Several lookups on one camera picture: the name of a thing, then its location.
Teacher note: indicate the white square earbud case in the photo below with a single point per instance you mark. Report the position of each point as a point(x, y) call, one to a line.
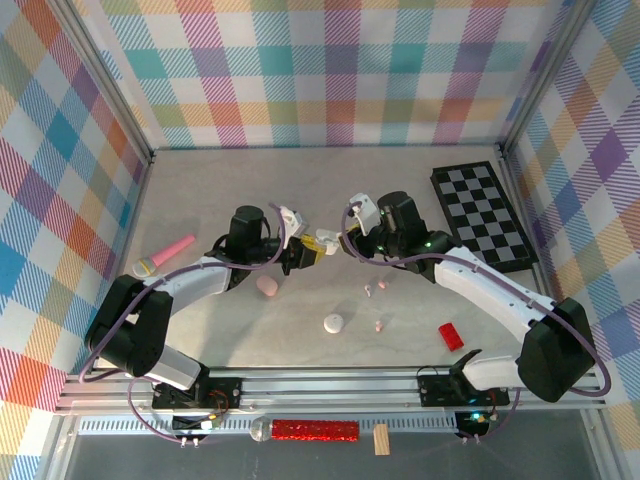
point(327, 236)

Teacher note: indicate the pink oval earbud case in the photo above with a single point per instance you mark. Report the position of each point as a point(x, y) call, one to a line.
point(267, 286)

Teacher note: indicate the white round earbud case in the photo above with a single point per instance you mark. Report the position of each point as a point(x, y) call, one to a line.
point(333, 324)

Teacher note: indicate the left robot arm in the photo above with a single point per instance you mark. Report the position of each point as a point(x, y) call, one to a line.
point(200, 280)

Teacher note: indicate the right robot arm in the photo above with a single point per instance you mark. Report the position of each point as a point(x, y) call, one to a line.
point(480, 280)

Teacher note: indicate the white pink earbud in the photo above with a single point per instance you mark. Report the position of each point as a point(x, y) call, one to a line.
point(368, 289)

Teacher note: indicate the pink toy microphone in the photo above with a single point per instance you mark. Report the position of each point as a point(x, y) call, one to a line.
point(172, 248)

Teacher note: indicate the black grey chessboard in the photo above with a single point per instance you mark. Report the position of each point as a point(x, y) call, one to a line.
point(485, 215)

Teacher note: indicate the red toy brick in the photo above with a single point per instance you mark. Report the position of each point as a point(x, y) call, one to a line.
point(451, 336)

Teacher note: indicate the red glitter microphone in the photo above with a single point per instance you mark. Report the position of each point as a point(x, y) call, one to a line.
point(315, 431)

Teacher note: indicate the perforated metal strip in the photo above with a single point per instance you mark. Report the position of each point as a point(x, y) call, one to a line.
point(400, 424)

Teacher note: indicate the small wooden block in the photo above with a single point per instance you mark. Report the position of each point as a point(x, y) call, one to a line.
point(381, 440)

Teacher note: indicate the black electronics board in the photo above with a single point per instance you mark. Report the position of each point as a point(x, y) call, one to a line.
point(470, 422)
point(192, 424)

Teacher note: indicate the aluminium frame rail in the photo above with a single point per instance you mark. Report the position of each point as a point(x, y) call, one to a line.
point(325, 387)

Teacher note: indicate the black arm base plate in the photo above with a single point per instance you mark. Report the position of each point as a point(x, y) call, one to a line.
point(225, 392)
point(435, 390)

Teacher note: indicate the aluminium frame post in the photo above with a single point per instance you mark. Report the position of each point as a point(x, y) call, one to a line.
point(107, 75)
point(545, 75)

